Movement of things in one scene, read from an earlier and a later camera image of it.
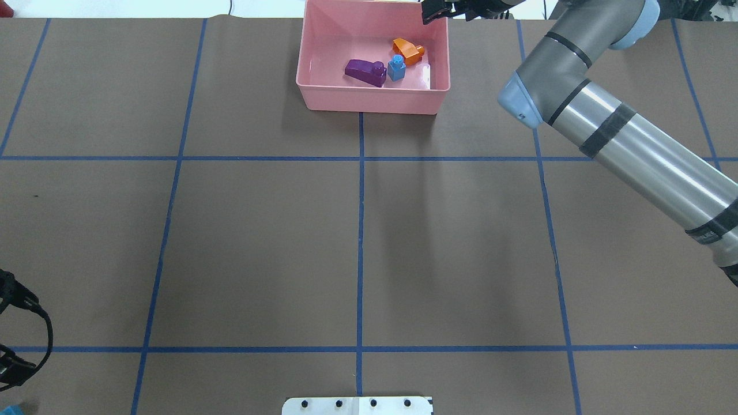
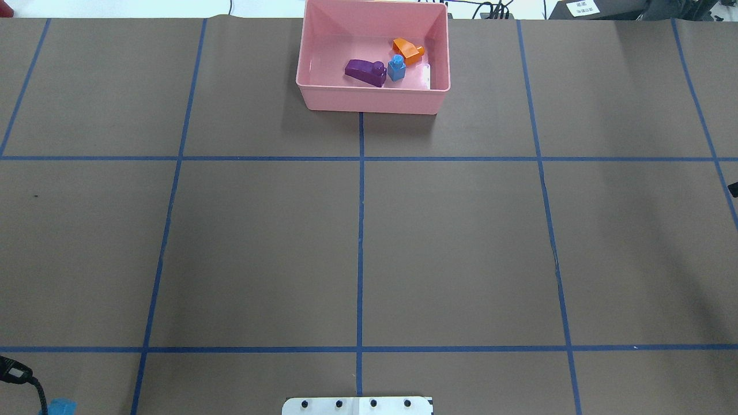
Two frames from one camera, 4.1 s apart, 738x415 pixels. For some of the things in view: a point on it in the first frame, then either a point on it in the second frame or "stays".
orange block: x=412 y=54 stays
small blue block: x=396 y=68 stays
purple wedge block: x=374 y=73 stays
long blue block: x=12 y=410 to x=60 y=406
